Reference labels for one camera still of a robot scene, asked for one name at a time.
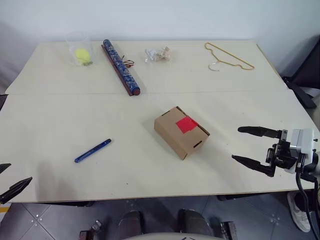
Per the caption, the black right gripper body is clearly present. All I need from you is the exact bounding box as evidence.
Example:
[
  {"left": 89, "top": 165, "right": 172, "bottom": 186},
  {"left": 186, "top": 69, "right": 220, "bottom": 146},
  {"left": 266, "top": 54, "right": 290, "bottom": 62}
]
[{"left": 266, "top": 129, "right": 301, "bottom": 171}]

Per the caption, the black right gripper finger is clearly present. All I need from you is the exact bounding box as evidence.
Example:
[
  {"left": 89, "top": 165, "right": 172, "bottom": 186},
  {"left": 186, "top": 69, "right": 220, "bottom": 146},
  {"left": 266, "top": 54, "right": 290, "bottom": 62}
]
[
  {"left": 237, "top": 126, "right": 283, "bottom": 139},
  {"left": 231, "top": 154, "right": 276, "bottom": 178}
]

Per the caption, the blue utility knife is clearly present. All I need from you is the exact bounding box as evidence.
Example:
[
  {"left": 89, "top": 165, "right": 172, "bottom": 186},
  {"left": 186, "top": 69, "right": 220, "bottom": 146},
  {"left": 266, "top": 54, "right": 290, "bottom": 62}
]
[{"left": 74, "top": 138, "right": 113, "bottom": 164}]

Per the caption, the brown cardboard box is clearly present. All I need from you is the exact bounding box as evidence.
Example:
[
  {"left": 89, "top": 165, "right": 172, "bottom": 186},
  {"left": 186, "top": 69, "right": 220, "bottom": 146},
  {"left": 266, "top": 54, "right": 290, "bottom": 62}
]
[{"left": 154, "top": 105, "right": 211, "bottom": 161}]

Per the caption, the white sneaker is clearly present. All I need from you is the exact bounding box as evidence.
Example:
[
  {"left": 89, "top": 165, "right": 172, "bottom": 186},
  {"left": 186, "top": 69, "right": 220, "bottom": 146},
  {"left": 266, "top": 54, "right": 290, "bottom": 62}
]
[{"left": 286, "top": 191, "right": 312, "bottom": 234}]

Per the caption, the brown metal foot block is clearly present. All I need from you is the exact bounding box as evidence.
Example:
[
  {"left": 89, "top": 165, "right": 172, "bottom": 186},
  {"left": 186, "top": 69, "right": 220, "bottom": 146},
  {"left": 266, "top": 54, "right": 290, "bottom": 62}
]
[
  {"left": 79, "top": 219, "right": 105, "bottom": 240},
  {"left": 219, "top": 220, "right": 239, "bottom": 240}
]

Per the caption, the red tape patch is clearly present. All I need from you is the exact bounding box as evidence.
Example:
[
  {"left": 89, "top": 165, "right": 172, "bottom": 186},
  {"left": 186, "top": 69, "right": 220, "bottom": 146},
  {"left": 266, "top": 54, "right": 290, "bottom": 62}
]
[{"left": 175, "top": 116, "right": 200, "bottom": 134}]

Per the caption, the black chair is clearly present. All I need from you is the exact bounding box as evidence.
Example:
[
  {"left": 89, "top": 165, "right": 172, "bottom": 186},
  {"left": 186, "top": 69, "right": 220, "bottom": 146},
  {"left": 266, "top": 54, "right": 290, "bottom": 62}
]
[{"left": 281, "top": 34, "right": 320, "bottom": 109}]

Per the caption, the dark rounded shape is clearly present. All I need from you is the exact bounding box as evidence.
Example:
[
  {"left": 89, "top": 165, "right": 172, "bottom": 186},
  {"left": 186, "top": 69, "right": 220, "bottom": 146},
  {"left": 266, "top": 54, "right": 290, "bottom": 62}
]
[
  {"left": 118, "top": 210, "right": 146, "bottom": 236},
  {"left": 177, "top": 208, "right": 214, "bottom": 236}
]

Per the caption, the bag of wooden blocks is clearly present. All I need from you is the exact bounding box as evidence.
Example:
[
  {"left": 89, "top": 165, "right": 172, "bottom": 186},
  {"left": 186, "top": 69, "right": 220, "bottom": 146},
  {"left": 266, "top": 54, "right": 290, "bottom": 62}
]
[{"left": 155, "top": 45, "right": 174, "bottom": 62}]

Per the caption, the yellow ball in plastic bag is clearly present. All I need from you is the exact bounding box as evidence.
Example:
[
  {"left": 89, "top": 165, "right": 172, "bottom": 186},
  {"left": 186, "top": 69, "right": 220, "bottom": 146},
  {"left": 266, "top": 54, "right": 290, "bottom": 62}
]
[{"left": 64, "top": 32, "right": 98, "bottom": 68}]

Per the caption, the yellow fuzzy ball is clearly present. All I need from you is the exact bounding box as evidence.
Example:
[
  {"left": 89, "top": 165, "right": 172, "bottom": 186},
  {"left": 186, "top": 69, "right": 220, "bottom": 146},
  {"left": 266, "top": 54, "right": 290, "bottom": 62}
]
[{"left": 75, "top": 48, "right": 92, "bottom": 65}]

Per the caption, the blue patterned rolled scroll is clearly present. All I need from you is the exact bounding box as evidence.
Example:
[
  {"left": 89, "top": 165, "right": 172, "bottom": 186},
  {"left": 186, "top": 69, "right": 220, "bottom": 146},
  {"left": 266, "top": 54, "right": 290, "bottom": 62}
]
[{"left": 100, "top": 38, "right": 142, "bottom": 97}]

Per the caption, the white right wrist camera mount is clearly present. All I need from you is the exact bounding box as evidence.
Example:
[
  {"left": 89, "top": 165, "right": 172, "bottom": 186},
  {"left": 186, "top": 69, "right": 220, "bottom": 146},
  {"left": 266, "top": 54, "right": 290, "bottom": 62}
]
[{"left": 284, "top": 128, "right": 316, "bottom": 175}]

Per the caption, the black table frame bracket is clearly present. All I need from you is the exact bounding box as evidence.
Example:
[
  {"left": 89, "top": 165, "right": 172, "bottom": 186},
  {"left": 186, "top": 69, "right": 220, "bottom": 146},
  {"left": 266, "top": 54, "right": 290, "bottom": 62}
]
[{"left": 216, "top": 193, "right": 251, "bottom": 202}]

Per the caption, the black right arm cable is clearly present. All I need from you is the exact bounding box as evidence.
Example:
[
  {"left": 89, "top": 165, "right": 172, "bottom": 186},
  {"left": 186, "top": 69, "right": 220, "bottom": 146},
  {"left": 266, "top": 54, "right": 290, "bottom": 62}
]
[{"left": 295, "top": 172, "right": 316, "bottom": 240}]

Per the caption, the gold wire clothes hanger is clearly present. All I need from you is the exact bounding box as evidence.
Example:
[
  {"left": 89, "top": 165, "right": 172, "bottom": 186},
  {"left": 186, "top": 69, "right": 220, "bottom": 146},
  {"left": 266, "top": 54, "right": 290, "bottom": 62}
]
[{"left": 204, "top": 42, "right": 256, "bottom": 73}]

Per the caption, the brown scroll tie string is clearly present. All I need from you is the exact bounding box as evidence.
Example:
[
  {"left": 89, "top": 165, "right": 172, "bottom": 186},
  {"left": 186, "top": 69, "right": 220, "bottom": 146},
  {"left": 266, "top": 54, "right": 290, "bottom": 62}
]
[{"left": 121, "top": 54, "right": 137, "bottom": 69}]

